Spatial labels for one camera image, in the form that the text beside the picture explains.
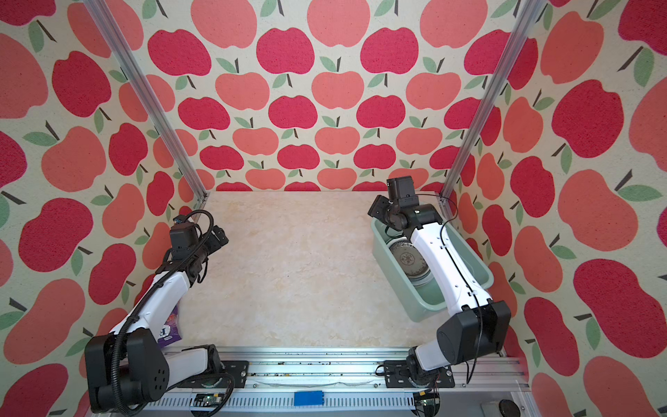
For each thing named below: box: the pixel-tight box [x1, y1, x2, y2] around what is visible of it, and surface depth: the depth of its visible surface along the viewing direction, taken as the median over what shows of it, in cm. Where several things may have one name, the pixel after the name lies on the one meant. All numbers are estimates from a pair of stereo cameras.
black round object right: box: [498, 398, 522, 417], surface depth 62 cm
